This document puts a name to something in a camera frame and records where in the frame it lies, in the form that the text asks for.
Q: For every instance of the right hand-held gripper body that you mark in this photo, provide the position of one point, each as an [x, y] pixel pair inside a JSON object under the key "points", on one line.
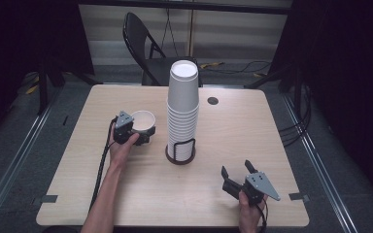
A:
{"points": [[259, 187]]}

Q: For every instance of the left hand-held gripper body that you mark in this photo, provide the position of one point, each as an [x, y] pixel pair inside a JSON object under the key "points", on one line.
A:
{"points": [[123, 126]]}

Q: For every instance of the single white paper cup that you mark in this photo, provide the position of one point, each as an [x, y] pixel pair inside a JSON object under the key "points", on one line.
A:
{"points": [[143, 121]]}

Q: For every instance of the stack of white paper cups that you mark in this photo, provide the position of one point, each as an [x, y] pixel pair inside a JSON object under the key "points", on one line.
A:
{"points": [[183, 110]]}

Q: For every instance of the person's left hand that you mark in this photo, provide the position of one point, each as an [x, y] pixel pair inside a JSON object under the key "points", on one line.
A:
{"points": [[119, 153]]}

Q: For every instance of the person's right hand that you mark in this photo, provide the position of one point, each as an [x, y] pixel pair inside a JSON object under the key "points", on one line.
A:
{"points": [[249, 218]]}

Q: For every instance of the grey tape strip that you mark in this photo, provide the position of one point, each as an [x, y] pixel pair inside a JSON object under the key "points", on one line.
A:
{"points": [[298, 196], [48, 198]]}

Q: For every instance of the short black floor tape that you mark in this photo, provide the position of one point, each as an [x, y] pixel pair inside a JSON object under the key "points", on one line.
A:
{"points": [[65, 120]]}

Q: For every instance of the round dark table grommet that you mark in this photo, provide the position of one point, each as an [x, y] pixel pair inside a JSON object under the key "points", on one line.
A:
{"points": [[213, 100]]}

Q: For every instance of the dark metal stand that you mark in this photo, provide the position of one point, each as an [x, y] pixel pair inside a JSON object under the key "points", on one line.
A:
{"points": [[42, 90], [272, 77]]}

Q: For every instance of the black folding chair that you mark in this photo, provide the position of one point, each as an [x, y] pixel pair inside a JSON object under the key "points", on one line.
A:
{"points": [[136, 35]]}

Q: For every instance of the metal floor rail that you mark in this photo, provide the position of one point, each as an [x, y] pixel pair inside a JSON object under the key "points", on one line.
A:
{"points": [[320, 161], [16, 161]]}

